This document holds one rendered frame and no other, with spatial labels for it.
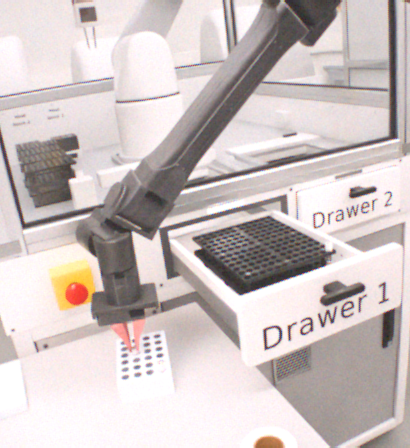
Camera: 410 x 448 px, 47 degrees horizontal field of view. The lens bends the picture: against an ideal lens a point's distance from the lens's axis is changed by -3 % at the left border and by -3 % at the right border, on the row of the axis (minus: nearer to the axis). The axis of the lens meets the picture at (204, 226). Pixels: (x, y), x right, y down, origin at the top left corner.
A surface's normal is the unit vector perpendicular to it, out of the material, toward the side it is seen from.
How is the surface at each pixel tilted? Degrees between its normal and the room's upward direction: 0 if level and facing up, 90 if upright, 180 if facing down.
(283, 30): 103
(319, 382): 90
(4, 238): 90
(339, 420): 90
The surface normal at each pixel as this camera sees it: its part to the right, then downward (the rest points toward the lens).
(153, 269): 0.40, 0.29
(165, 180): 0.37, 0.50
